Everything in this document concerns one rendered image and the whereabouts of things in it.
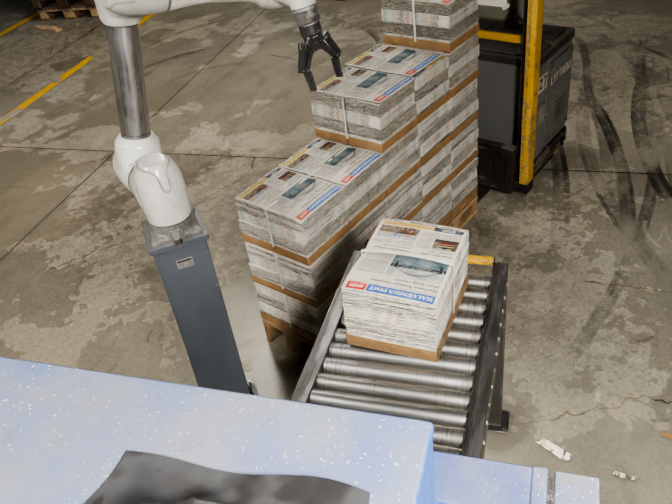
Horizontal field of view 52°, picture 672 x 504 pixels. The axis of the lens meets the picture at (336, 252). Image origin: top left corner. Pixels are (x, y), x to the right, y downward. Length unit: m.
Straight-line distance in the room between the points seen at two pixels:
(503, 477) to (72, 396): 0.52
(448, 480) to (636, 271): 2.93
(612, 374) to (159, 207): 2.00
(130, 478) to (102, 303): 3.26
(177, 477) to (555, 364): 2.62
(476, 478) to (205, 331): 1.86
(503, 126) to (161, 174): 2.46
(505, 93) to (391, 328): 2.37
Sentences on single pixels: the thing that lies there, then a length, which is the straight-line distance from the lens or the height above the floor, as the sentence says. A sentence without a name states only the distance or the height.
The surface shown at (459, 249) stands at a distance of 2.10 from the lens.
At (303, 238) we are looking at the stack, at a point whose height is 0.74.
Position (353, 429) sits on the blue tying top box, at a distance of 0.70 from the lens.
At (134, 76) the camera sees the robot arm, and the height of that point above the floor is 1.50.
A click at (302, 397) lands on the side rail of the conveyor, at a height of 0.80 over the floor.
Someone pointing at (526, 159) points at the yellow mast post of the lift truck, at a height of 0.26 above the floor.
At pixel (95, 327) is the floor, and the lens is 3.81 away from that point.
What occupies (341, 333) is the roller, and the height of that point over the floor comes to 0.80.
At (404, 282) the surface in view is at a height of 1.03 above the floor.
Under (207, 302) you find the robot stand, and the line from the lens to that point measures 2.56.
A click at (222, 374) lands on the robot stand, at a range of 2.80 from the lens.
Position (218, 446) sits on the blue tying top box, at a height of 1.75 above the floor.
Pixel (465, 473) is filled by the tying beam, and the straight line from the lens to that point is 0.91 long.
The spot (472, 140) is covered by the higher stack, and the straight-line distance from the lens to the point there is 3.78.
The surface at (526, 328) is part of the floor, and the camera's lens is 3.34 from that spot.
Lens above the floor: 2.29
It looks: 37 degrees down
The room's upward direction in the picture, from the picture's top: 8 degrees counter-clockwise
